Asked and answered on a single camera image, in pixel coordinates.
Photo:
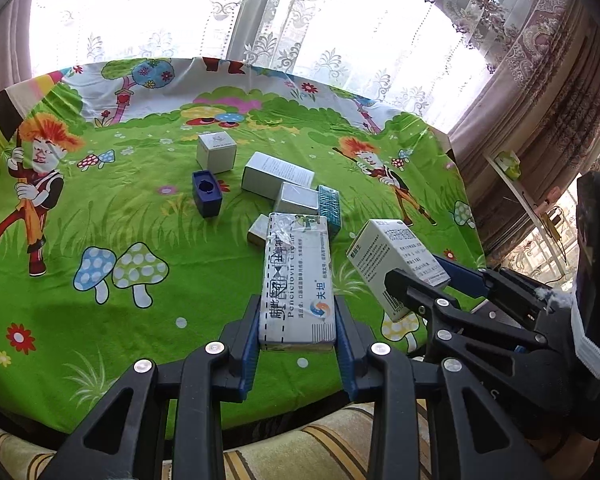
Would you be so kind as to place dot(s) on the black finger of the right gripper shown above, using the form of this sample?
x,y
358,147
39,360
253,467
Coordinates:
x,y
469,336
506,287

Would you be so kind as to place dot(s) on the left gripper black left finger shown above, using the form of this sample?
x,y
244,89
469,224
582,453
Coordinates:
x,y
123,436

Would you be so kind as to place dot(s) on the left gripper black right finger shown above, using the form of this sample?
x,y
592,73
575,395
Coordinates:
x,y
471,437

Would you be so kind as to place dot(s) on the white green-text medicine box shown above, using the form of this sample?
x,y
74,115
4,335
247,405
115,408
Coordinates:
x,y
384,245

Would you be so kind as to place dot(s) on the white Penciclovir medicine box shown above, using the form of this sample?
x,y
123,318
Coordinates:
x,y
297,308

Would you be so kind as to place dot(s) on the green tissue pack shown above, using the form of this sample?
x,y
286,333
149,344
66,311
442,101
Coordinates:
x,y
509,163

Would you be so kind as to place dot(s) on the teal patterned box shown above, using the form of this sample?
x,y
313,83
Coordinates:
x,y
329,207

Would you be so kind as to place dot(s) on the pink curtain right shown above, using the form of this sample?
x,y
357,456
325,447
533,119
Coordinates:
x,y
543,104

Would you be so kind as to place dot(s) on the pink curtain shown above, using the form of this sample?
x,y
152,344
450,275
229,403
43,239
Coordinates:
x,y
15,58
543,104

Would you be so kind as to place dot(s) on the small grey white box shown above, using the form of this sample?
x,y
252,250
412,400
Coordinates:
x,y
296,199

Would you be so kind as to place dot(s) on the small beige box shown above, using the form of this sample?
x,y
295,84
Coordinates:
x,y
258,231

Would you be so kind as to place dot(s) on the white text-covered box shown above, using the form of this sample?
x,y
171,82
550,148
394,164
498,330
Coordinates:
x,y
264,175

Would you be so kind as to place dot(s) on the colourful cartoon tablecloth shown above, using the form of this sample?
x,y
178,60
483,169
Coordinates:
x,y
104,256

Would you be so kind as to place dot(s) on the white lace curtain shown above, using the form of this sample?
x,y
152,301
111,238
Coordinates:
x,y
405,53

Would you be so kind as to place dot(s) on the white cube box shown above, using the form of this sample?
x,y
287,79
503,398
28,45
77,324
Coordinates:
x,y
216,152

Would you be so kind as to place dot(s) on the pink curtain left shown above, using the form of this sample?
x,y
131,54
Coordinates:
x,y
15,58

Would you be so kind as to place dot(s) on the blue ring box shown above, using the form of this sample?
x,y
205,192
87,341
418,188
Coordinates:
x,y
207,193

